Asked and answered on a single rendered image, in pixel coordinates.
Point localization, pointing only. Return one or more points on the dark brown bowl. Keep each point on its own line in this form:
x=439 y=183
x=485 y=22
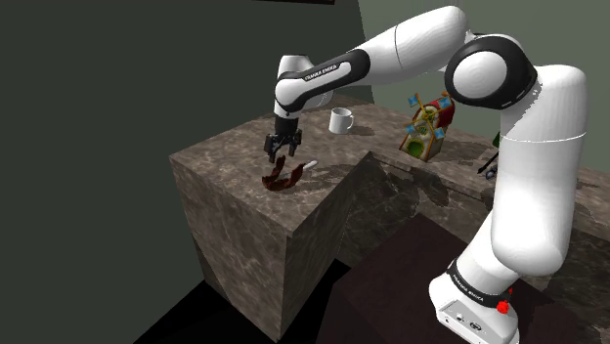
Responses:
x=281 y=178

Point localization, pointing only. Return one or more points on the dark red robot stand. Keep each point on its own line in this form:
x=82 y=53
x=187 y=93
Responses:
x=405 y=286

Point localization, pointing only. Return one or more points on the colourful toy windmill house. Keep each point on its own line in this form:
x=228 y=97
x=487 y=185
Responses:
x=426 y=128

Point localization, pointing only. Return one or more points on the white stick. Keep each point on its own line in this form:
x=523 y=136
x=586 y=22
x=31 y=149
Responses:
x=309 y=165

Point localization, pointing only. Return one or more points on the black pen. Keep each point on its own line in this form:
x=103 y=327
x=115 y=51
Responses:
x=487 y=164

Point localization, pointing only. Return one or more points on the white mug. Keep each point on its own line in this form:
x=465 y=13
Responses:
x=340 y=120

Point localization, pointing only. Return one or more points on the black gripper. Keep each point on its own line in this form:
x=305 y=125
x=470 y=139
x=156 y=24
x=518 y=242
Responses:
x=285 y=135

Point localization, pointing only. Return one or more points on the green bottle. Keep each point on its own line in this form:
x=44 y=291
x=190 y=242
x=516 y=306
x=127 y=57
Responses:
x=496 y=139

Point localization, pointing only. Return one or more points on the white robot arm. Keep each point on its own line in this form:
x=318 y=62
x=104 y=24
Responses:
x=533 y=190

